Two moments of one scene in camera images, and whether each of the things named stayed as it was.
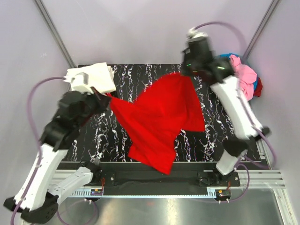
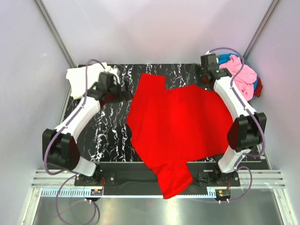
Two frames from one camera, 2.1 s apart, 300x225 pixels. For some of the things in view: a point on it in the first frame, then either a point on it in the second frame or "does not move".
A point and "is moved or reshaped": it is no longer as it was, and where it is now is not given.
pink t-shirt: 245,76 does not move
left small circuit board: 96,192 does not move
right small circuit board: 223,193 does not move
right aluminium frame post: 273,6 does not move
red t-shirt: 153,116 is moved or reshaped
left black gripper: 104,101 to 126,95
